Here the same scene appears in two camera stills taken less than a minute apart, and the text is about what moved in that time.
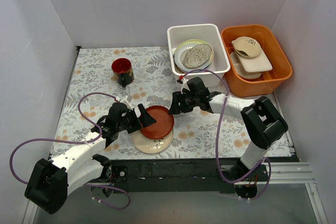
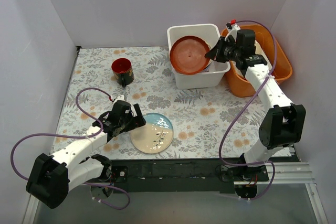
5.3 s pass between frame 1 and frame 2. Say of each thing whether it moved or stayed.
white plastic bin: stayed
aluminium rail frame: stayed
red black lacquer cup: stayed
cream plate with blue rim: stayed
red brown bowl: moved
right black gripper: moved
